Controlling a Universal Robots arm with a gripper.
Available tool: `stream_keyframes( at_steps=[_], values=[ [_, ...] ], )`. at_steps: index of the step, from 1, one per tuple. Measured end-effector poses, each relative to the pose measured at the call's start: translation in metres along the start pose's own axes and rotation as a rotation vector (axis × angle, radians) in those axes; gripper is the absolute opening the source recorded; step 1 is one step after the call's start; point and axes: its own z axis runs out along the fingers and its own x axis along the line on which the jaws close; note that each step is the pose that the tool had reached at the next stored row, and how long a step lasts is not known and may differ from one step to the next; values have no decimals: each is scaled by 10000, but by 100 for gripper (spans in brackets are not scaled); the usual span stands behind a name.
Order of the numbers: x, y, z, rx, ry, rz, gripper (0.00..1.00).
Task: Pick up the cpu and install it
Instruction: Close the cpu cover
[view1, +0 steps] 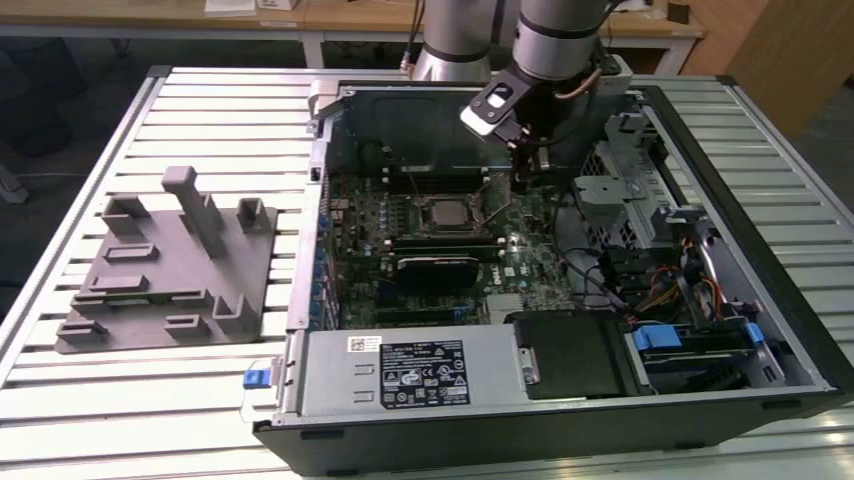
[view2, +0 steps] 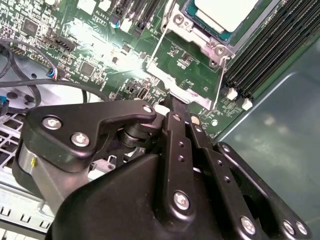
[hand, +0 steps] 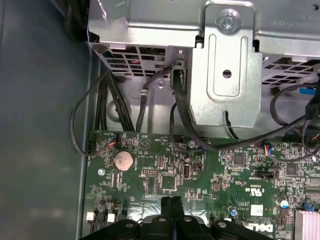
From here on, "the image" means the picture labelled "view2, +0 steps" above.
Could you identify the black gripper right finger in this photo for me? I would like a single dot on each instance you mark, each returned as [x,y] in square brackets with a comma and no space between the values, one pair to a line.
[220,172]

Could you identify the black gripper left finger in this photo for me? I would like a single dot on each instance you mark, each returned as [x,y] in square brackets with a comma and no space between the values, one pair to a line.
[75,117]

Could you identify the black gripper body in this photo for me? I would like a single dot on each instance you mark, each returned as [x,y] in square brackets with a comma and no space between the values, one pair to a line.
[120,207]

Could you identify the silver CPU chip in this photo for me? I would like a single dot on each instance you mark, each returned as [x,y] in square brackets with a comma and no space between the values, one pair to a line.
[225,12]

